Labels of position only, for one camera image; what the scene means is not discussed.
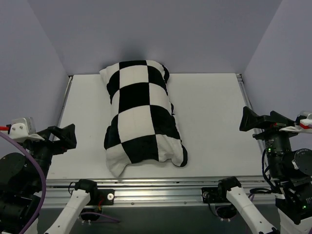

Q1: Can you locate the black and white checkered pillowcase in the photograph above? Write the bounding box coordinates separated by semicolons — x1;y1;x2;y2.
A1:
99;60;188;177

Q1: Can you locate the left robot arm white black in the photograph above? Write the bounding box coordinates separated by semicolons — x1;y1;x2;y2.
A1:
0;118;77;234

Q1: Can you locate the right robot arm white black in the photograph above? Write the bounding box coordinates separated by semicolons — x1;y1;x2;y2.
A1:
216;106;312;234

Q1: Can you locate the aluminium right side rail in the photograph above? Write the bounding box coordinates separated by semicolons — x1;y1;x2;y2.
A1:
235;74;265;177

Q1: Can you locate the aluminium rail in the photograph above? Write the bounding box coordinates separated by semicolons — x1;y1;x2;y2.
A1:
235;74;265;177
43;176;275;209
57;76;73;127

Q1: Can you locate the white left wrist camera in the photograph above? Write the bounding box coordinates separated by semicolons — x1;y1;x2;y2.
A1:
9;117;44;143

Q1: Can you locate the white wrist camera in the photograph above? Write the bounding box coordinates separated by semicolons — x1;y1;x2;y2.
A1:
9;117;44;143
279;111;312;134

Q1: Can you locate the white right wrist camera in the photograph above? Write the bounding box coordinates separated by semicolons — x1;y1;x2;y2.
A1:
279;111;312;134

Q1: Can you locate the aluminium left side rail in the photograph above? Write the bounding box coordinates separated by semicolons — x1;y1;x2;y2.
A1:
57;76;73;127

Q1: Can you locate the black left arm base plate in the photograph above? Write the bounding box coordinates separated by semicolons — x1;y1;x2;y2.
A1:
94;189;115;206

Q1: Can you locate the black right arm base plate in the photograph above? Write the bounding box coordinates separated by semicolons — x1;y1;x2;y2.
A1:
201;187;228;204

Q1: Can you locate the aluminium front rail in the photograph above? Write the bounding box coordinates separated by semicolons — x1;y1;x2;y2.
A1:
43;176;275;209

